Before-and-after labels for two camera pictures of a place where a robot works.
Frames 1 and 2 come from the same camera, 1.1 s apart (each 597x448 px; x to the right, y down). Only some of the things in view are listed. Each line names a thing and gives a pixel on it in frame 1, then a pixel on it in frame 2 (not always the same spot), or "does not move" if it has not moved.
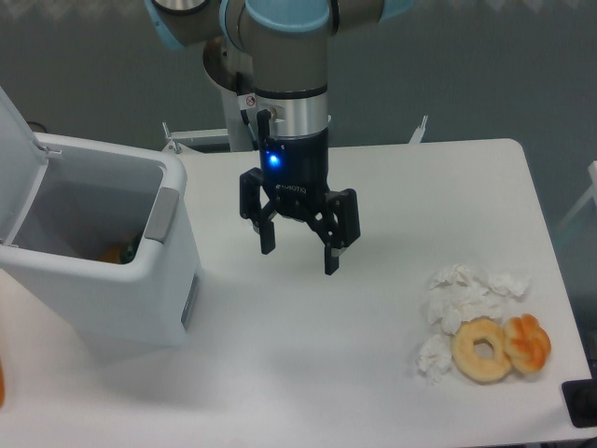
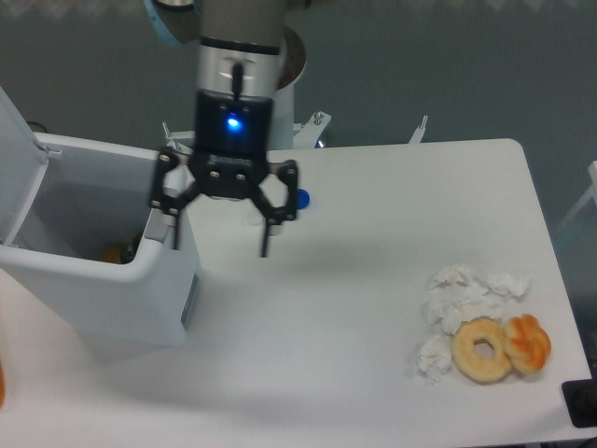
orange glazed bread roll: x=528 y=343 does not move
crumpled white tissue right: x=510 y=284 does not move
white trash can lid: x=23 y=162 does not move
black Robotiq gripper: x=294 y=170 → x=233 y=138
